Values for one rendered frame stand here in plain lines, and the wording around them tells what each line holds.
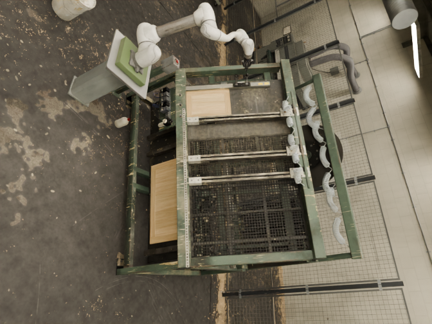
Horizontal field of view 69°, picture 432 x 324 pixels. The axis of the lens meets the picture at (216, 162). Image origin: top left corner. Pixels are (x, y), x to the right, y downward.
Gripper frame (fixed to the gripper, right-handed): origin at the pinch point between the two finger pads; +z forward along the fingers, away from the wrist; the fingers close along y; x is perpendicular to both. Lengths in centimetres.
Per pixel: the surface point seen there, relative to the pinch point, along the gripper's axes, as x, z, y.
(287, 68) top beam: -1.1, 5.3, -47.4
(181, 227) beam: 170, 11, 77
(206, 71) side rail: -8.7, 10.7, 44.3
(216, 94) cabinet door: 21.7, 13.9, 34.4
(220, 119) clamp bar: 58, 8, 33
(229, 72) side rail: -8.6, 15.3, 18.1
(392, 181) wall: 31, 359, -337
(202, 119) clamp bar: 55, 11, 52
